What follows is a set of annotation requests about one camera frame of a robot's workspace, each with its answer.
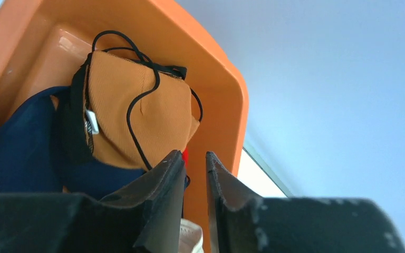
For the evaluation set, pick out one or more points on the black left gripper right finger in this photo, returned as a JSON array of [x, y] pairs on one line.
[[241, 220]]

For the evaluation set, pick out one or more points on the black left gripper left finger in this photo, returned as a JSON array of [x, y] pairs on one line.
[[143, 216]]

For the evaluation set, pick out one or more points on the beige bra in bin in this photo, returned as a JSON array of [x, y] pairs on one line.
[[191, 237]]

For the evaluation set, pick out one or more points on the red garment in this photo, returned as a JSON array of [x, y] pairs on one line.
[[185, 156]]

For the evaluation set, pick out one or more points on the navy blue garment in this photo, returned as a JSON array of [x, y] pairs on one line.
[[46, 145]]

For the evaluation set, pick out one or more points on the orange plastic bin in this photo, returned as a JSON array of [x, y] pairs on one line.
[[43, 43]]

